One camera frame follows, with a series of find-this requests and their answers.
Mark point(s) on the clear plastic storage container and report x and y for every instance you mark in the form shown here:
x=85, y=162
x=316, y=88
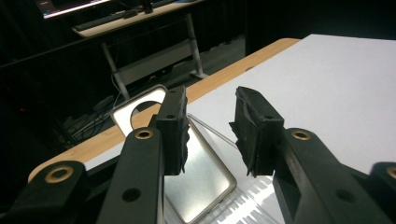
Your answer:
x=249, y=202

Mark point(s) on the white-framed wooden desk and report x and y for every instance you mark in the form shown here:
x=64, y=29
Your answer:
x=155, y=60

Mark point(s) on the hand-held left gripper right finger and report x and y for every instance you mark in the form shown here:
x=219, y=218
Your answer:
x=299, y=174

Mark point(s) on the black keyboard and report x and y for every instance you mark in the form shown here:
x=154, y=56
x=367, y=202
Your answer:
x=99, y=21

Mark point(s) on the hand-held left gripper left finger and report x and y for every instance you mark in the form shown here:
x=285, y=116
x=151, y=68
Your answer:
x=140, y=174

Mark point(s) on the computer monitor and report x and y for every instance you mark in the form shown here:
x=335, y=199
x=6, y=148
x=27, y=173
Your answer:
x=62, y=6

